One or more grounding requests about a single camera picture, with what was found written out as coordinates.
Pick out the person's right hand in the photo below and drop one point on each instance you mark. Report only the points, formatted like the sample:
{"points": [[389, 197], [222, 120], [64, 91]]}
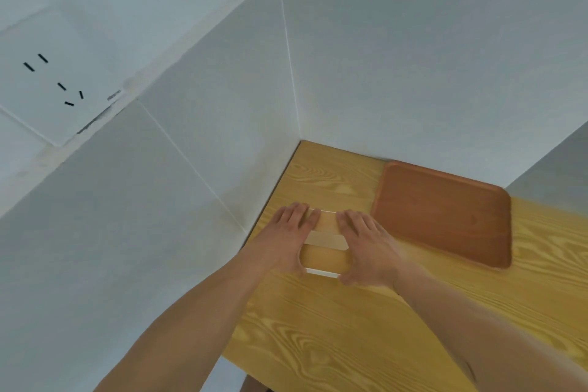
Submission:
{"points": [[370, 251]]}

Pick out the person's left hand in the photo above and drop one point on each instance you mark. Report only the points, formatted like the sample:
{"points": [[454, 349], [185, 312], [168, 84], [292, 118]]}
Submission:
{"points": [[280, 242]]}

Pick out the person's right thumb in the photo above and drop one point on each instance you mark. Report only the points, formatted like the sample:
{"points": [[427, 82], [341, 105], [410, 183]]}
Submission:
{"points": [[345, 277]]}

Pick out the person's left middle finger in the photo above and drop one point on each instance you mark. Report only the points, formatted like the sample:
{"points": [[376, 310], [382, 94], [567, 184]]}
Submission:
{"points": [[301, 214]]}

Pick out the person's left thumb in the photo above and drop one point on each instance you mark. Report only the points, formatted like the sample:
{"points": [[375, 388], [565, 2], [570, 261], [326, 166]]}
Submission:
{"points": [[302, 258]]}

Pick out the person's right middle finger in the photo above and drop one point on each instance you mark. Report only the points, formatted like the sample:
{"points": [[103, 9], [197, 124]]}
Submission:
{"points": [[354, 221]]}

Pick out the person's right little finger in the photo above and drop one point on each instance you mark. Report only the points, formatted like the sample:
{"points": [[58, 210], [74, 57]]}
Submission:
{"points": [[376, 227]]}

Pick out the person's left little finger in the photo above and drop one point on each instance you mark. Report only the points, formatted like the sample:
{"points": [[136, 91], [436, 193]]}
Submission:
{"points": [[275, 218]]}

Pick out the clear acrylic box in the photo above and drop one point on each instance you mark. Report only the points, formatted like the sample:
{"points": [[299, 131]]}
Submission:
{"points": [[327, 242]]}

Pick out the person's left forearm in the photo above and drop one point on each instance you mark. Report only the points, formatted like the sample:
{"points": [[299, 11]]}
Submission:
{"points": [[193, 327]]}

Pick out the person's right forearm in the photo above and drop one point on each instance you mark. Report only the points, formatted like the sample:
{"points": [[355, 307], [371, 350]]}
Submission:
{"points": [[477, 336]]}

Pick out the brown wooden tray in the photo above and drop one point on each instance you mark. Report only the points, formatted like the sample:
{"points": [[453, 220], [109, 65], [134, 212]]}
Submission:
{"points": [[443, 217]]}

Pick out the white wall socket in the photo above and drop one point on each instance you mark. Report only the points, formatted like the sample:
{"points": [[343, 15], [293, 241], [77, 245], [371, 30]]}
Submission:
{"points": [[55, 79]]}

